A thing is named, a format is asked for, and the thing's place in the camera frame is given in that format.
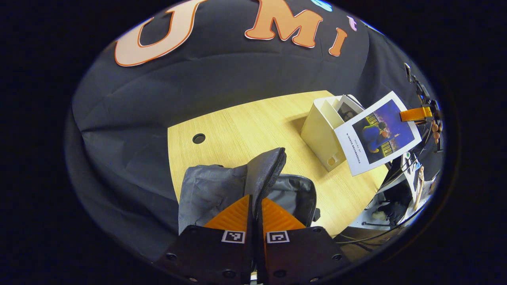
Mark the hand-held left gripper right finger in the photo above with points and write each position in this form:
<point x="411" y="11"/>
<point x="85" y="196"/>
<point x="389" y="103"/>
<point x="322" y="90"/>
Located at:
<point x="301" y="257"/>

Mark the grey schoolbag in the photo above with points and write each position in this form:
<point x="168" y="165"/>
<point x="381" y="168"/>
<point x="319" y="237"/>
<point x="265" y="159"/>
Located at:
<point x="206" y="190"/>

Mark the black backdrop cloth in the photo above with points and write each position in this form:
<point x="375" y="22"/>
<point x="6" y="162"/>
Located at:
<point x="198" y="79"/>

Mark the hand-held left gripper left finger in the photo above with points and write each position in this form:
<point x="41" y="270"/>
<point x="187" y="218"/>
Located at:
<point x="210" y="257"/>

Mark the white book with blue picture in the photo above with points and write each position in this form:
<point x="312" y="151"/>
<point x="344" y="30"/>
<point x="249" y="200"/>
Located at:
<point x="376" y="134"/>

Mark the white bookshelf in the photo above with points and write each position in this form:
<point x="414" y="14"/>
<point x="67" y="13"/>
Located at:
<point x="321" y="130"/>

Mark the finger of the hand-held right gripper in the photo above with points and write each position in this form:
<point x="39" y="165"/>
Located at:
<point x="416" y="114"/>

